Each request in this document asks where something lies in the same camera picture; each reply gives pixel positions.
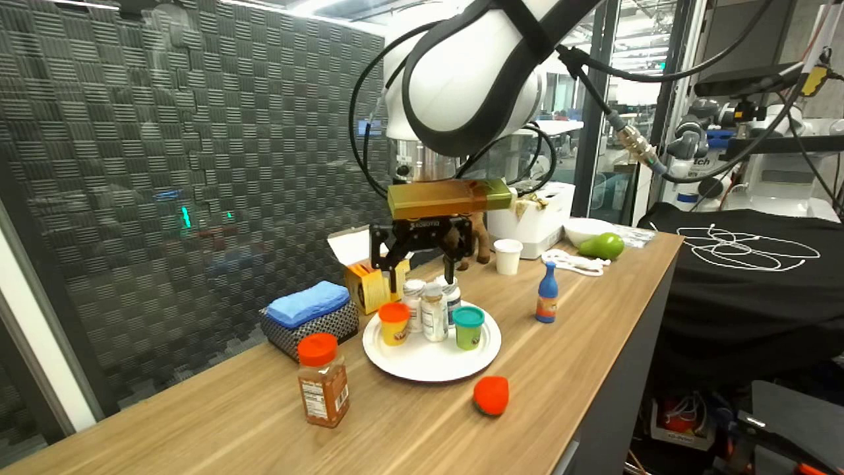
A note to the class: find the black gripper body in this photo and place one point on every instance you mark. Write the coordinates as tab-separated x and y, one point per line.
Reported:
430	235

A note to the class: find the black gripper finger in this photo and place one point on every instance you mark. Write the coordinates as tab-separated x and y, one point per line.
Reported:
392	255
454	255

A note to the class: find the tall white pill bottle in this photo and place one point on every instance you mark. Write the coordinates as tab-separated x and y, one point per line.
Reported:
433	317

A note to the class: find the yellow tub with orange lid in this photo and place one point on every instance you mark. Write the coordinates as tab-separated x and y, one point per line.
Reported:
394	326

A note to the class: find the green tub with teal lid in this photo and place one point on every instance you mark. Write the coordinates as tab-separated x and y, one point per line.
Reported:
467	331

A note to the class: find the white paper plate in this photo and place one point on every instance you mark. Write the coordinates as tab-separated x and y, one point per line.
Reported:
430	363

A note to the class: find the open yellow cardboard box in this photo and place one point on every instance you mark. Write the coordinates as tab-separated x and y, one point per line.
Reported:
371	285

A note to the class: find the white paper cup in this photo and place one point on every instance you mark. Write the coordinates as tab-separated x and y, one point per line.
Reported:
508	256

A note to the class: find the white indoor planter with lamp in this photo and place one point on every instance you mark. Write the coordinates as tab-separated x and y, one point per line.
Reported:
536	231

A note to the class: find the dried brown plant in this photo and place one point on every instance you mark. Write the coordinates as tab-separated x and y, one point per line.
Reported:
530	202

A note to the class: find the blue sponge cloth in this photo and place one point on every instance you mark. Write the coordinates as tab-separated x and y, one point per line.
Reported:
307	305

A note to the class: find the blue cap sauce bottle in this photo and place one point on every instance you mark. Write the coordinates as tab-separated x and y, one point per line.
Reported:
546	293

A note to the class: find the grey woven basket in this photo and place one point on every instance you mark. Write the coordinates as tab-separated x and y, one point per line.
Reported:
317	333

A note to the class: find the white bowl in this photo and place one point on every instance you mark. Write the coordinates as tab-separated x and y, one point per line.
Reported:
584	228

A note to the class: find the red plush ball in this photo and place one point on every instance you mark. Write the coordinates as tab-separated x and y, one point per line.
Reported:
491	397

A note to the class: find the green avocado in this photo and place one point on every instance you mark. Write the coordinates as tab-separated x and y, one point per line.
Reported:
602	246

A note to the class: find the spice jar with orange lid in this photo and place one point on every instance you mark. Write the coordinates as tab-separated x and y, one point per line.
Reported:
323	391

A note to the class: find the clear plastic sheet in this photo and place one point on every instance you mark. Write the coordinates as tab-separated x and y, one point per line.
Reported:
637	235

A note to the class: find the black cloth cover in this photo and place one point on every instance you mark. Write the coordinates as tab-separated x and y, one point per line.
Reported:
748	300

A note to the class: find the black metal bar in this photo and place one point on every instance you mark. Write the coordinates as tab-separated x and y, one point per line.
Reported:
782	147

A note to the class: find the grey monitor panel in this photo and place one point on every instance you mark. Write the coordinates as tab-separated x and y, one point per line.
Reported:
752	41

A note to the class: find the yellow tag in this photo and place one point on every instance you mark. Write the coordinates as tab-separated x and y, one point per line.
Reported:
811	79

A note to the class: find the glossy wrist camera block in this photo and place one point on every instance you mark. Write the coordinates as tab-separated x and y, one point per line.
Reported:
450	198

